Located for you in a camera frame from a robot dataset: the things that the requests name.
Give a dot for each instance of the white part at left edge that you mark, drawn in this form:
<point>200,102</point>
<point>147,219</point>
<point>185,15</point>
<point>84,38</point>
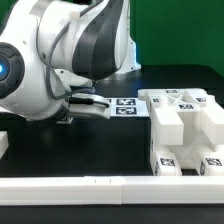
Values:
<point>3,143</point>

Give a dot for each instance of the white chair back assembly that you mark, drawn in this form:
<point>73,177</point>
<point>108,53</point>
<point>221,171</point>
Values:
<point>182,116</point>

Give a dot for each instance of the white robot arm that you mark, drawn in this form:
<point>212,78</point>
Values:
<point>42,36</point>

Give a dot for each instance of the white chair seat frame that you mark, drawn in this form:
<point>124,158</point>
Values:
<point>186,155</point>

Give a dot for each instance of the white sheet with tags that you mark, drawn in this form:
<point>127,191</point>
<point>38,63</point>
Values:
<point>128,107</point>

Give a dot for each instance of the white front barrier rail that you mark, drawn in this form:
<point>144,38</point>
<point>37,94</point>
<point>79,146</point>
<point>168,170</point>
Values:
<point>112,190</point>

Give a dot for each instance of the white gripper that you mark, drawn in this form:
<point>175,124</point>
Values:
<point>86,106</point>

